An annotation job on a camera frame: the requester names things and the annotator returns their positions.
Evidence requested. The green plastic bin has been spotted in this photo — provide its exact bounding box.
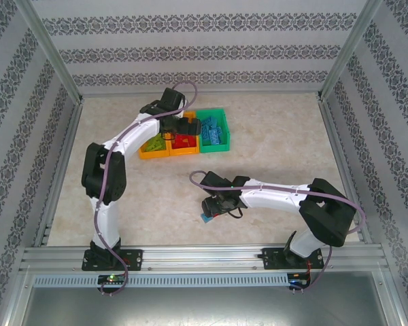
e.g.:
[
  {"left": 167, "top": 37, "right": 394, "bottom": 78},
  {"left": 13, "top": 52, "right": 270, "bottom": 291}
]
[{"left": 195, "top": 107, "right": 231, "bottom": 154}]

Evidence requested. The grey metal sheet panel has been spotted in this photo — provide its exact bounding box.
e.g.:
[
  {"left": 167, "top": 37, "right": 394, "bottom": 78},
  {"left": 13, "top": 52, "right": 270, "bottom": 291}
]
[{"left": 6, "top": 287, "right": 404, "bottom": 326}]

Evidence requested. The small controller circuit board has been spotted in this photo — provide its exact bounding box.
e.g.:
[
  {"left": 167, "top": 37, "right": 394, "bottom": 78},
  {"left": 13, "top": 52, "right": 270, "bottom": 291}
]
[
  {"left": 288, "top": 272, "right": 312, "bottom": 289},
  {"left": 97, "top": 274, "right": 127, "bottom": 285}
]

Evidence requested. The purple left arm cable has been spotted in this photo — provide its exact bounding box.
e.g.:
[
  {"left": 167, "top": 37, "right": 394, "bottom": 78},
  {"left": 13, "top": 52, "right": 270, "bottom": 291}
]
[{"left": 93, "top": 80, "right": 199, "bottom": 298}]

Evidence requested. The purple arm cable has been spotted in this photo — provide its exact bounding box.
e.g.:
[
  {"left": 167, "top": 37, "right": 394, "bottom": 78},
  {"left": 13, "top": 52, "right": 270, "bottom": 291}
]
[
  {"left": 93, "top": 80, "right": 199, "bottom": 298},
  {"left": 189, "top": 170, "right": 367, "bottom": 295}
]

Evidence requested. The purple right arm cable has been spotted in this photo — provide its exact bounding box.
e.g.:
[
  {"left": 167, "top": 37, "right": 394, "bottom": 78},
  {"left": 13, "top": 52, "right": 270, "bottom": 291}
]
[{"left": 189, "top": 170, "right": 367, "bottom": 295}]

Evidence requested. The aluminium frame cross rail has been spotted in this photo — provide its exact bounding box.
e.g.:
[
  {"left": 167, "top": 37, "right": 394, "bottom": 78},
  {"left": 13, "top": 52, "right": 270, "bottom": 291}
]
[{"left": 80, "top": 86, "right": 324, "bottom": 99}]

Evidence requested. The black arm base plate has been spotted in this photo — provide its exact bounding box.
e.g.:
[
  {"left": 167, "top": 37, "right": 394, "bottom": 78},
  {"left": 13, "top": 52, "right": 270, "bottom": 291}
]
[
  {"left": 82, "top": 249, "right": 144, "bottom": 272},
  {"left": 261, "top": 247, "right": 324, "bottom": 271}
]

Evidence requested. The grey slotted cable duct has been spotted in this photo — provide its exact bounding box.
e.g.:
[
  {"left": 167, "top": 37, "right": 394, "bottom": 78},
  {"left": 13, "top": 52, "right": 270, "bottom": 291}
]
[{"left": 32, "top": 274, "right": 290, "bottom": 289}]

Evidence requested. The aluminium frame post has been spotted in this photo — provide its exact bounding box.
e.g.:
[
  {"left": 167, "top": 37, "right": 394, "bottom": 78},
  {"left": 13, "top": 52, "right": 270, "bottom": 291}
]
[
  {"left": 316, "top": 0, "right": 386, "bottom": 103},
  {"left": 16, "top": 0, "right": 85, "bottom": 105}
]

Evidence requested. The aluminium frame floor rail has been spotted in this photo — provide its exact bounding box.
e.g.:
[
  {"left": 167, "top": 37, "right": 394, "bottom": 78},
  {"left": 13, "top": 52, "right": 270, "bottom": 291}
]
[
  {"left": 318, "top": 96, "right": 373, "bottom": 245},
  {"left": 33, "top": 100, "right": 86, "bottom": 247}
]

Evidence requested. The aluminium frame leg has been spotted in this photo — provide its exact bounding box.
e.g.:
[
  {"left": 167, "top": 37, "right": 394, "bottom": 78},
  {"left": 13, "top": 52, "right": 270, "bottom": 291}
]
[
  {"left": 375, "top": 270, "right": 408, "bottom": 326},
  {"left": 0, "top": 268, "right": 33, "bottom": 326}
]

